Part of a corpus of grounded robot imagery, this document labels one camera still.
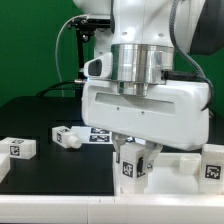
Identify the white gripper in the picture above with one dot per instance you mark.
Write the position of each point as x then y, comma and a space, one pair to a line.
172, 114

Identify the white square table top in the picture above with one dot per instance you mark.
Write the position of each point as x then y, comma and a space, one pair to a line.
173, 173

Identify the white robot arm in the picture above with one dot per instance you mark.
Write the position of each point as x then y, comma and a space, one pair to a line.
132, 88

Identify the white marker sheet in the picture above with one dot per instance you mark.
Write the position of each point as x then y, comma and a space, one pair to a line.
91, 135

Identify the white front fence rail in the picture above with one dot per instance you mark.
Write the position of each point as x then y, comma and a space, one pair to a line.
128, 209

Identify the white fence rail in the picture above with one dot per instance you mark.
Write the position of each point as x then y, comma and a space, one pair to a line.
4, 165
128, 209

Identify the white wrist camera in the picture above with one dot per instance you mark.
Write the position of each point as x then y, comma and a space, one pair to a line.
100, 67

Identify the white left fence rail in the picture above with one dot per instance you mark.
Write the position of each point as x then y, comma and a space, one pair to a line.
4, 165

